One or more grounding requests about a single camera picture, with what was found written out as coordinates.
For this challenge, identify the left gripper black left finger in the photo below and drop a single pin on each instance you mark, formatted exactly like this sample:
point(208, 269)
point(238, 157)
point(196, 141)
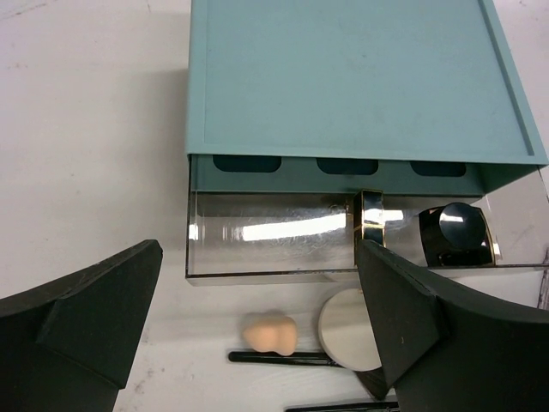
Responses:
point(69, 344)

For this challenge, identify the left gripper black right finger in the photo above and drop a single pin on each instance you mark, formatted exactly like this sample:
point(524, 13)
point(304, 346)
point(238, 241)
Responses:
point(447, 347)

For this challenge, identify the black round cosmetic jar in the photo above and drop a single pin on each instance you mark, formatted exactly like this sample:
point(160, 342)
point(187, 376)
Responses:
point(456, 235)

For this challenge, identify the clear acrylic drawer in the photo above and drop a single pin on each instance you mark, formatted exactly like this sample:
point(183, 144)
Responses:
point(296, 224)

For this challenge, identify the black fan makeup brush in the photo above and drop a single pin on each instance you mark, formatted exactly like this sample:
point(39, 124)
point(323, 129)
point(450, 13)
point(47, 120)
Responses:
point(374, 382)

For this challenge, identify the thin black makeup brush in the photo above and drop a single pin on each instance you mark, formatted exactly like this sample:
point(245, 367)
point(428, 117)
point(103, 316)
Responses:
point(298, 359)

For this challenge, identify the beige makeup sponge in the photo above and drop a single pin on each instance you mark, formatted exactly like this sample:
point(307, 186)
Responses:
point(272, 334)

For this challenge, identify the white round powder puff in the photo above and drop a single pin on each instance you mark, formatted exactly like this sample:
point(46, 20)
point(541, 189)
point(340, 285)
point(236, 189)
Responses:
point(345, 331)

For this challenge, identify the teal drawer organizer box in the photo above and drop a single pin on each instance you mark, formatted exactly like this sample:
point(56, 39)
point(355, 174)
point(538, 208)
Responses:
point(410, 98)

